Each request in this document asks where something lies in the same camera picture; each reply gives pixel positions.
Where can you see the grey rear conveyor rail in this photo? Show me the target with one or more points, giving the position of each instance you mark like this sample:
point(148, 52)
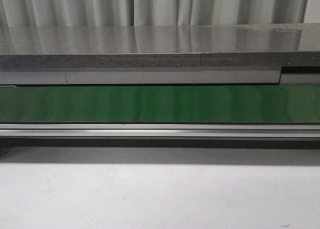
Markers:
point(297, 75)

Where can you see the green conveyor belt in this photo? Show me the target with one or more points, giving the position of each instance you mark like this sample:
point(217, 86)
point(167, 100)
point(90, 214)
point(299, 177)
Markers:
point(161, 104)

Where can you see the white pleated curtain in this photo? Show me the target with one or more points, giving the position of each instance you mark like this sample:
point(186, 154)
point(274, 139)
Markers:
point(15, 13)

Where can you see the grey stone slab bench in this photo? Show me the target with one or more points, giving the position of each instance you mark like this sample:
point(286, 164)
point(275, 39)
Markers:
point(275, 45)

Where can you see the aluminium front conveyor rail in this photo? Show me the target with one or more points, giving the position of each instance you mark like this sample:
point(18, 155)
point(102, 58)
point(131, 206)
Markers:
point(127, 130)

